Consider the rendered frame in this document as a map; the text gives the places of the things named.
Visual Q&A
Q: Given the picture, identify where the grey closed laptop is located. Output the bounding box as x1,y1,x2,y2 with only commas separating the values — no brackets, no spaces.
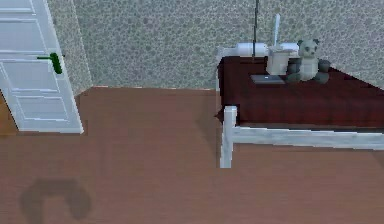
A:
249,73,287,86

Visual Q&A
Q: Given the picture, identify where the white pillow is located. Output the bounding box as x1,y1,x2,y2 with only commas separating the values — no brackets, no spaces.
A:
279,42,300,53
235,42,270,57

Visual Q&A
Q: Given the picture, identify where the thin black pole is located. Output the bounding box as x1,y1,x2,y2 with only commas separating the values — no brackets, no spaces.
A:
252,0,260,61

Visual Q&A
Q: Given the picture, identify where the white bed with maroon cover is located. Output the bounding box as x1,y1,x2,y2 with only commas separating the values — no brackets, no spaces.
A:
214,46,384,169

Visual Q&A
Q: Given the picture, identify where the grey panda teddy bear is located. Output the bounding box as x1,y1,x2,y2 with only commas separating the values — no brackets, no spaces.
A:
285,38,332,85

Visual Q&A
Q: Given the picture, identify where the white panelled room door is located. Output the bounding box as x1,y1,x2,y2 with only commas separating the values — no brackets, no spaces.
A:
0,0,85,135

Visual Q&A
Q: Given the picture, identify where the thin white post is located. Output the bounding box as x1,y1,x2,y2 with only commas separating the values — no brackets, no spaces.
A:
272,13,281,48

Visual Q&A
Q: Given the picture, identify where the dark green door handle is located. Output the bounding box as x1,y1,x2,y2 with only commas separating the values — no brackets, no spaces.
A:
36,52,66,75

